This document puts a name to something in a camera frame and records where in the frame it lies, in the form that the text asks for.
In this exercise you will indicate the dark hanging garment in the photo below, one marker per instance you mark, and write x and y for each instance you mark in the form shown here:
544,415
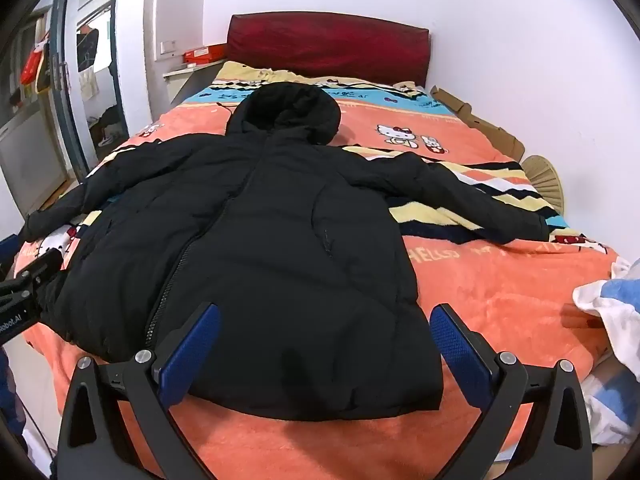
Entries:
87,50

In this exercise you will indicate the woven hand fan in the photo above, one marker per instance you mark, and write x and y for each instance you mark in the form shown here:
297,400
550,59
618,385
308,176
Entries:
545,177

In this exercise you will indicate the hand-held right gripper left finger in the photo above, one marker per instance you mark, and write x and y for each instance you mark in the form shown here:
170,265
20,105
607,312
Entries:
192,347

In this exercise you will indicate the white bedside shelf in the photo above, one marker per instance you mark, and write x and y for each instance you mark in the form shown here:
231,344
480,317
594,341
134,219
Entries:
190,72

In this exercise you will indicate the white and blue cloth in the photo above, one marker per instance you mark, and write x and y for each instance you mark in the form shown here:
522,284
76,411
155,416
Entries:
617,320

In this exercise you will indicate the dark red headboard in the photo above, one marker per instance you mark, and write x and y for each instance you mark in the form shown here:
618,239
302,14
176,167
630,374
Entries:
327,42

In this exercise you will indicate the red flat box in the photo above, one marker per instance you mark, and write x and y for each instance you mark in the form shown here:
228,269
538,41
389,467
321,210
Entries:
205,54

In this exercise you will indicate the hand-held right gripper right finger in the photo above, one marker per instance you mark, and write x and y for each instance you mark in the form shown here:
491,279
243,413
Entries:
457,347

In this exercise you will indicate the white wall socket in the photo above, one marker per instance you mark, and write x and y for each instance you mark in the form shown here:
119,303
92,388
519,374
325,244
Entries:
168,46

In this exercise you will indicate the black hooded puffer jacket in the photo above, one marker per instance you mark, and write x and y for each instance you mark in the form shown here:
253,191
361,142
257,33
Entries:
260,240

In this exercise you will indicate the blue patterned cloth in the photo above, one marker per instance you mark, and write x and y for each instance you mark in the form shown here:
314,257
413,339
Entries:
7,395

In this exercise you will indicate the brown cardboard sheet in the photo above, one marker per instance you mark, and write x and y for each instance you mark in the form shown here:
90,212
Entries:
480,120

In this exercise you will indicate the orange cartoon printed blanket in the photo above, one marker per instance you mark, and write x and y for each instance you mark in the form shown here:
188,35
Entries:
500,285

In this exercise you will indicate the blue door frame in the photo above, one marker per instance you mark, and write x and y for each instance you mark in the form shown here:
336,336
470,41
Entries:
65,85

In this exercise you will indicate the grey cabinet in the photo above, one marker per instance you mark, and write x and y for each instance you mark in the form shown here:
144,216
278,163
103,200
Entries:
30,155

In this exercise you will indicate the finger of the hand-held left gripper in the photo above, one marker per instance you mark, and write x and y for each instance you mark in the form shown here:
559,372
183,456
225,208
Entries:
45,266

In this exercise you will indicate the red hanging bag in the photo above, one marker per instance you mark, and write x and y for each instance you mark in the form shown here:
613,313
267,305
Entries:
31,65

